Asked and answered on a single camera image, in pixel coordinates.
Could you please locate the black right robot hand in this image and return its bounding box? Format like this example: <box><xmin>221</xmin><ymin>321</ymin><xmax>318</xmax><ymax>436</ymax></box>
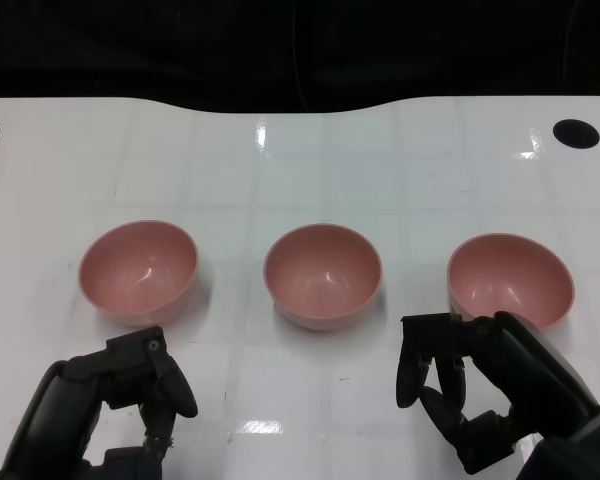
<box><xmin>395</xmin><ymin>310</ymin><xmax>600</xmax><ymax>476</ymax></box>

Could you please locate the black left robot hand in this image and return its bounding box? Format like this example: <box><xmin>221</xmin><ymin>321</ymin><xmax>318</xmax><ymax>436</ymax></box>
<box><xmin>0</xmin><ymin>325</ymin><xmax>200</xmax><ymax>480</ymax></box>

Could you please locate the pink plastic bowl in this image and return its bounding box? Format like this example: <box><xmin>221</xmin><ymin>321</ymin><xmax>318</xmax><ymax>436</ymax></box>
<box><xmin>263</xmin><ymin>223</ymin><xmax>384</xmax><ymax>332</ymax></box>
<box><xmin>447</xmin><ymin>232</ymin><xmax>576</xmax><ymax>337</ymax></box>
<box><xmin>77</xmin><ymin>219</ymin><xmax>200</xmax><ymax>329</ymax></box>

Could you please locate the black round table grommet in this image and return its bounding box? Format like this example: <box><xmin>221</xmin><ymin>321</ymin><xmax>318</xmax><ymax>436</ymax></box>
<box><xmin>552</xmin><ymin>118</ymin><xmax>600</xmax><ymax>150</ymax></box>

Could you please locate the black backdrop cloth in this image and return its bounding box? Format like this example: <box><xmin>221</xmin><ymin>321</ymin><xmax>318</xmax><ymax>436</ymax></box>
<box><xmin>0</xmin><ymin>0</ymin><xmax>600</xmax><ymax>114</ymax></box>

